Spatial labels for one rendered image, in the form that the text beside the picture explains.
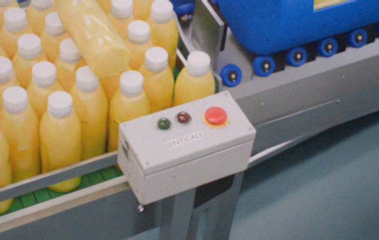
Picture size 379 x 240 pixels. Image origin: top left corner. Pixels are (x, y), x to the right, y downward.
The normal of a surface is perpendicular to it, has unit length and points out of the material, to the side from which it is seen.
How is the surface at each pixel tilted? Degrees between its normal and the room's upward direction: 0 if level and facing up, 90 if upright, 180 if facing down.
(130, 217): 90
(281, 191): 0
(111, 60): 92
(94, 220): 90
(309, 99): 71
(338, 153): 0
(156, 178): 90
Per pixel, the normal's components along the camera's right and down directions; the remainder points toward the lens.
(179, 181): 0.45, 0.69
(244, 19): -0.89, 0.28
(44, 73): 0.09, -0.66
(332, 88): 0.45, 0.43
